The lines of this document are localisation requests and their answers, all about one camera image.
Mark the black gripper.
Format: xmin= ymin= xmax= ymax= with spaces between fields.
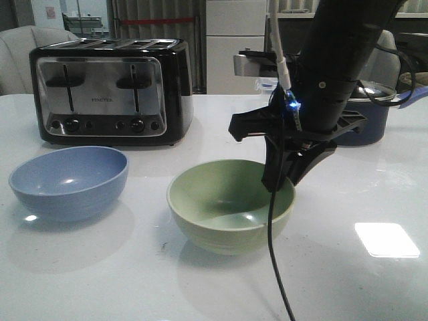
xmin=229 ymin=83 xmax=367 ymax=192

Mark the green bowl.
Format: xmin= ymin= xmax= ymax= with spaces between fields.
xmin=167 ymin=159 xmax=296 ymax=255

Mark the blue bowl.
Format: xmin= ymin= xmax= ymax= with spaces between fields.
xmin=9 ymin=146 xmax=129 ymax=222

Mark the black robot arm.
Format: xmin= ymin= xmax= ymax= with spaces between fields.
xmin=229 ymin=1 xmax=402 ymax=192

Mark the clear plastic food container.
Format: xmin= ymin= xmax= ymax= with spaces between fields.
xmin=255 ymin=77 xmax=278 ymax=94

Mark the glass pot lid blue knob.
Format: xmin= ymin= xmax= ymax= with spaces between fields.
xmin=348 ymin=80 xmax=396 ymax=102

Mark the dark blue saucepan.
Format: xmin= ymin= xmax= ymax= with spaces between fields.
xmin=334 ymin=86 xmax=427 ymax=146

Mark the grey chair right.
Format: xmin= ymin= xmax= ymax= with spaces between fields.
xmin=359 ymin=48 xmax=401 ymax=88

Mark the grey chair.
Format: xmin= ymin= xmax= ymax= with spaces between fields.
xmin=1 ymin=25 xmax=78 ymax=96
xmin=359 ymin=48 xmax=401 ymax=88

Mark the white cabinet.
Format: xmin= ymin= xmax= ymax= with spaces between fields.
xmin=206 ymin=1 xmax=267 ymax=95

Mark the dark counter with white top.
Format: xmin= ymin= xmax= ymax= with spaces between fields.
xmin=278 ymin=13 xmax=427 ymax=72

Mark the black and chrome toaster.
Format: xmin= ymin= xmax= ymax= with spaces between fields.
xmin=29 ymin=38 xmax=193 ymax=146

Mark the grey chair left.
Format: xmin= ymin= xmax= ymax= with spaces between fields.
xmin=1 ymin=25 xmax=78 ymax=96

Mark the white cable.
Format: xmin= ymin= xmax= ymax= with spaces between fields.
xmin=269 ymin=0 xmax=291 ymax=91

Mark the black cable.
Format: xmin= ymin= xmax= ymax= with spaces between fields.
xmin=266 ymin=43 xmax=417 ymax=321

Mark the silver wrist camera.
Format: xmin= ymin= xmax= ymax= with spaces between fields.
xmin=233 ymin=50 xmax=278 ymax=78

